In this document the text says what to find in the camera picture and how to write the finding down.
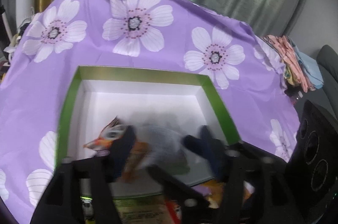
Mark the folded pink blue clothes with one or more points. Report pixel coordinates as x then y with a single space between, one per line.
300 69

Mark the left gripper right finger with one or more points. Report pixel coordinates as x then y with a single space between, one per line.
241 174

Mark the white box appliance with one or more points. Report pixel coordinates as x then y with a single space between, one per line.
23 10

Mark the purple floral tablecloth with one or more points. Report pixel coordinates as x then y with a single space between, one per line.
175 35

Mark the orange yellow cake packet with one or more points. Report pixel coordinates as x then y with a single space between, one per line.
216 190

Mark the orange triangular snack packet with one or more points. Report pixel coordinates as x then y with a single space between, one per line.
130 171

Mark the panda snack packet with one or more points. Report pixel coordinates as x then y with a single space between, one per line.
113 131

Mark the green cardboard box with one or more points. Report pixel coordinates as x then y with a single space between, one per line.
163 106

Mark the red milk tea packet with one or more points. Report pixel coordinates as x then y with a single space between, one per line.
174 211

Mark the white silver snack packet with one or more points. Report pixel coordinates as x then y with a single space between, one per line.
165 149

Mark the dark green sofa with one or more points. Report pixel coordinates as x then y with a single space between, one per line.
327 61

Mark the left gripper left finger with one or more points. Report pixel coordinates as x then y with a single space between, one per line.
61 200

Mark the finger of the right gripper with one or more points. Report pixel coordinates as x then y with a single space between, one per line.
200 147
194 207

